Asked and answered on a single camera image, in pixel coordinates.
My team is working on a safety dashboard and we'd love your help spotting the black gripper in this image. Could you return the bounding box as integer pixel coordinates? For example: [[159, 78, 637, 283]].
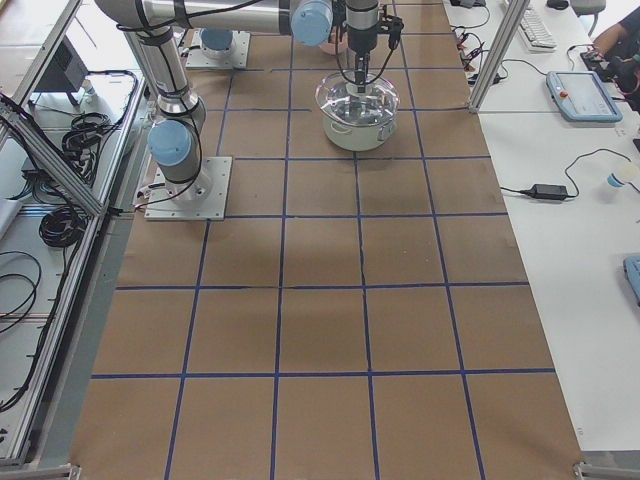
[[346, 0, 379, 93]]

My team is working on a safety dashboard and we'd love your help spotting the glass pot lid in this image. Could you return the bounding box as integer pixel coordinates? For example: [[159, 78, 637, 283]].
[[315, 73, 399, 127]]

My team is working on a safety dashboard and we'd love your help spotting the person forearm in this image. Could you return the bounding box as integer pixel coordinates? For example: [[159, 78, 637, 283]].
[[593, 7, 640, 61]]

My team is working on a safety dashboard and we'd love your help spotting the pale green cooking pot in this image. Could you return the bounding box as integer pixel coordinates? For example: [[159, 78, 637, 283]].
[[319, 79, 400, 153]]

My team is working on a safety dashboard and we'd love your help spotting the pink bowl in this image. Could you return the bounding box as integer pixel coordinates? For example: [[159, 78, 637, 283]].
[[319, 41, 348, 55]]

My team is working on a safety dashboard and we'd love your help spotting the white keyboard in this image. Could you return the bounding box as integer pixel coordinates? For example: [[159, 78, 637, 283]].
[[518, 8, 557, 53]]

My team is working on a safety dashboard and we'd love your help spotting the black power adapter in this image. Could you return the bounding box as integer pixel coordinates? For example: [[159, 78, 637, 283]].
[[519, 184, 571, 201]]

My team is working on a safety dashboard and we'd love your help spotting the blue teach pendant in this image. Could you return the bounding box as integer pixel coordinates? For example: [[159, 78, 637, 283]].
[[545, 71, 623, 123], [623, 255, 640, 304]]

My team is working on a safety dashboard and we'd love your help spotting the paper cup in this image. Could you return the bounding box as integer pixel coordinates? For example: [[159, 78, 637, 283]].
[[606, 162, 639, 192]]

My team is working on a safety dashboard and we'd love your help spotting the black box device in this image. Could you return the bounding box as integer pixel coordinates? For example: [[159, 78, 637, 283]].
[[34, 36, 88, 107]]

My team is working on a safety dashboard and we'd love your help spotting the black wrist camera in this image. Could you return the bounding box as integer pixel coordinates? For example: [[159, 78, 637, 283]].
[[379, 15, 404, 51]]

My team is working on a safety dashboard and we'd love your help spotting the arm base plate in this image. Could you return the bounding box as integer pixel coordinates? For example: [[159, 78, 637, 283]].
[[186, 29, 251, 70], [144, 156, 233, 221]]

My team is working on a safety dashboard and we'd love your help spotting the aluminium frame post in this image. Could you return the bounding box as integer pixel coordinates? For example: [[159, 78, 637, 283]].
[[468, 0, 529, 113]]

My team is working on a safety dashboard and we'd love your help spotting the black cable bundle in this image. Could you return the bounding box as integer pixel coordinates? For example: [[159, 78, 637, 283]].
[[38, 205, 86, 249]]

